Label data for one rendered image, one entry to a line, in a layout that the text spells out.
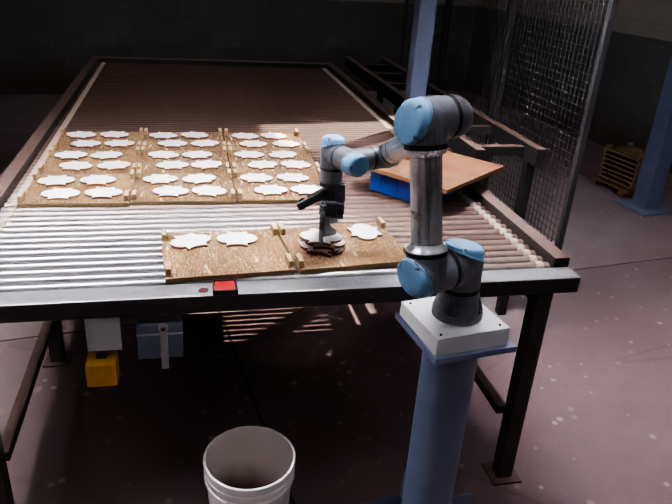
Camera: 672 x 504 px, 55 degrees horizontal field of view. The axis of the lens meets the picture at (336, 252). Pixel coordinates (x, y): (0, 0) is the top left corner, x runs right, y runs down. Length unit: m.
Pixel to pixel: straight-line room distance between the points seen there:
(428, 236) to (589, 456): 1.61
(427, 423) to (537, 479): 0.87
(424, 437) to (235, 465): 0.70
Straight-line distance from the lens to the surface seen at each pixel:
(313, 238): 2.20
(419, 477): 2.27
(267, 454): 2.40
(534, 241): 2.53
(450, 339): 1.86
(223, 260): 2.17
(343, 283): 2.09
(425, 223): 1.74
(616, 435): 3.26
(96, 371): 2.14
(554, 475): 2.94
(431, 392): 2.05
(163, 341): 2.06
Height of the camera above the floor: 1.89
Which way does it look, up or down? 25 degrees down
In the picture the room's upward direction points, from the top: 4 degrees clockwise
